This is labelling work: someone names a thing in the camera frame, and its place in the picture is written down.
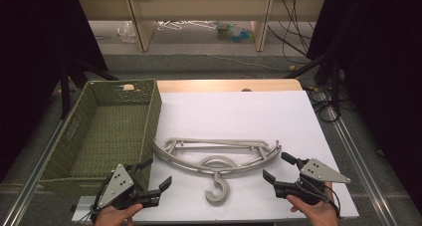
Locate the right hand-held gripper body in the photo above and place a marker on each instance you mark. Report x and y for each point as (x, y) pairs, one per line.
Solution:
(318, 173)

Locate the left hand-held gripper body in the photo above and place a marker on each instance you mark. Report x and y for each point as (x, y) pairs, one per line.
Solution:
(116, 182)

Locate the green woven basket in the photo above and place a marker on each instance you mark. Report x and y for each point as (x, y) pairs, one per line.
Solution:
(109, 133)

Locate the person's left hand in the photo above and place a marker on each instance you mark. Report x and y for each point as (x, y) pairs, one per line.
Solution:
(112, 217)

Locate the person's right hand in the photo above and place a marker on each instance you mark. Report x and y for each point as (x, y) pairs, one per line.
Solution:
(318, 214)

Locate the white table sheet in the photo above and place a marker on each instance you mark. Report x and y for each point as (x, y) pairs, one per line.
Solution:
(239, 116)

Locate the black metal stand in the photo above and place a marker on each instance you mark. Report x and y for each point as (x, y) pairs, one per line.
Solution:
(335, 86)
(65, 90)

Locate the dark curtain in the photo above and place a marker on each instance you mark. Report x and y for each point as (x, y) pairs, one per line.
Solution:
(33, 53)
(381, 70)

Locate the clear plastic bag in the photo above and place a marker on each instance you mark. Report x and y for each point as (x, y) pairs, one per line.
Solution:
(126, 32)

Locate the colourful plastic toys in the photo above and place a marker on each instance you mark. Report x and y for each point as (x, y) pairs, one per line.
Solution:
(237, 33)

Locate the beige wooden furniture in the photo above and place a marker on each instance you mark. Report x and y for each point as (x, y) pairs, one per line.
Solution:
(205, 7)

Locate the aluminium rail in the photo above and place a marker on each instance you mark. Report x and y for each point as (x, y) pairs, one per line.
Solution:
(30, 186)
(361, 166)

